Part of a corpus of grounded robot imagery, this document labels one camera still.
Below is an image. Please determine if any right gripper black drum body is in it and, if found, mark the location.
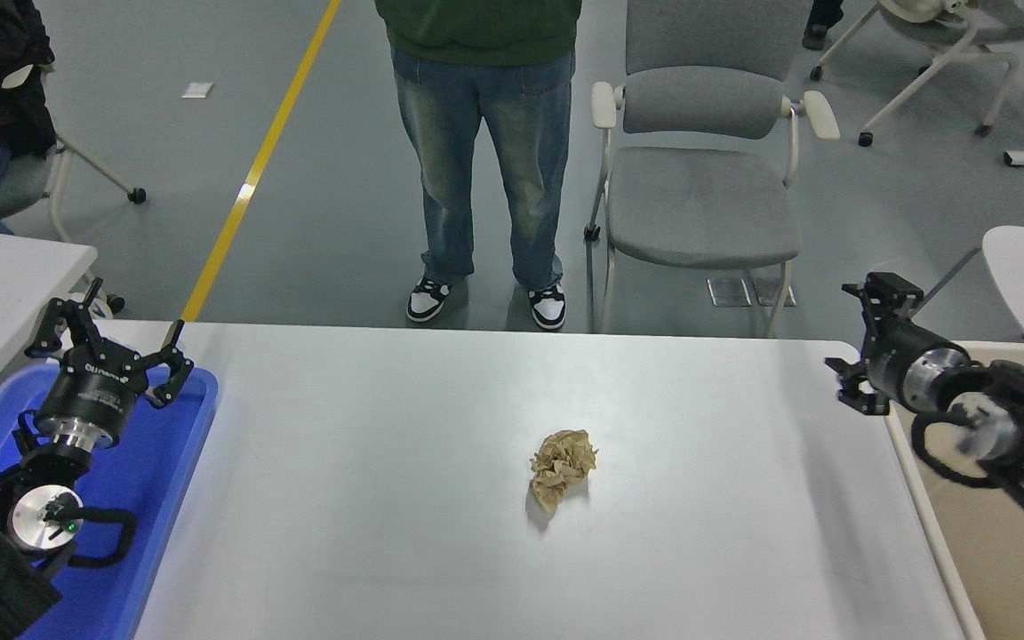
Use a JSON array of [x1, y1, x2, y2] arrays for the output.
[[866, 321, 945, 406]]

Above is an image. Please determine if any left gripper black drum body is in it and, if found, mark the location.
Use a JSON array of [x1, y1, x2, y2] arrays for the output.
[[36, 346, 150, 442]]

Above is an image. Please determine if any tan paper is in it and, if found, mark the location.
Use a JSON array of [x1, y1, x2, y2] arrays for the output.
[[530, 430, 599, 515]]

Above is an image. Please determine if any blue plastic tray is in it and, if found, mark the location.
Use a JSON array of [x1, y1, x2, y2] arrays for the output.
[[0, 363, 220, 640]]

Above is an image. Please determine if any grey chair with white legs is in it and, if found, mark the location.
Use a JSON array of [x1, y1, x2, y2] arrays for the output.
[[0, 67, 147, 243]]

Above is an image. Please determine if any grey padded armchair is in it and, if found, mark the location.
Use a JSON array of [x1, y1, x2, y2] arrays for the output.
[[583, 0, 842, 340]]

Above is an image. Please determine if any large pale bin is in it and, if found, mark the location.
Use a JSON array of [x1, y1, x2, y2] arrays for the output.
[[884, 342, 1024, 640]]

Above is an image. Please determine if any white-framed wheeled chair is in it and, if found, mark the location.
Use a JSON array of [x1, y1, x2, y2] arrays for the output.
[[810, 0, 1024, 148]]

